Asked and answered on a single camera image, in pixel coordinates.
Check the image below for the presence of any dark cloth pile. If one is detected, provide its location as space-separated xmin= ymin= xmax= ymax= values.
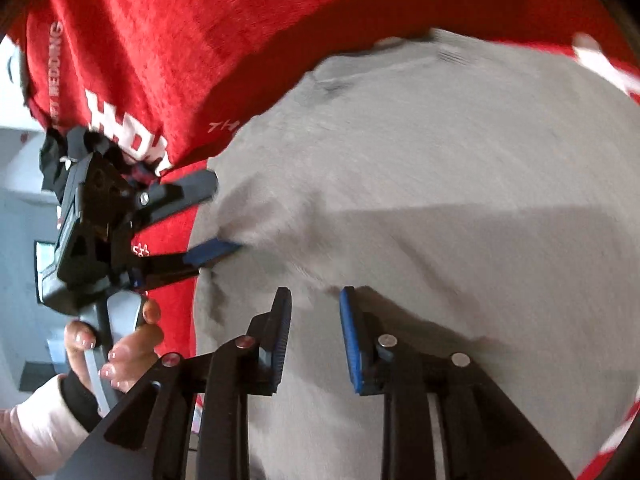
xmin=39 ymin=127 xmax=71 ymax=193

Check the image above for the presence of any red printed blanket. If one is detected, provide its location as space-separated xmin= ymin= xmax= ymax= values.
xmin=7 ymin=0 xmax=640 ymax=480

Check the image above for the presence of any grey small garment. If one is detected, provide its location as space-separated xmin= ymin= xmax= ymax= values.
xmin=192 ymin=27 xmax=640 ymax=480

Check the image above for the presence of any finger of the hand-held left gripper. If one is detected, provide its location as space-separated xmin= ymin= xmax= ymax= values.
xmin=127 ymin=238 xmax=244 ymax=292
xmin=131 ymin=169 xmax=219 ymax=233

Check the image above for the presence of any person's left hand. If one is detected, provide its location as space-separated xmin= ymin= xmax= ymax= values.
xmin=64 ymin=299 xmax=165 ymax=394

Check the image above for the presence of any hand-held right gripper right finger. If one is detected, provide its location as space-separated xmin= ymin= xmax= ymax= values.
xmin=339 ymin=286 xmax=574 ymax=480

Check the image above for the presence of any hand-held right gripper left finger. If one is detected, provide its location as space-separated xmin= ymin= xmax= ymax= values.
xmin=55 ymin=287 xmax=293 ymax=480

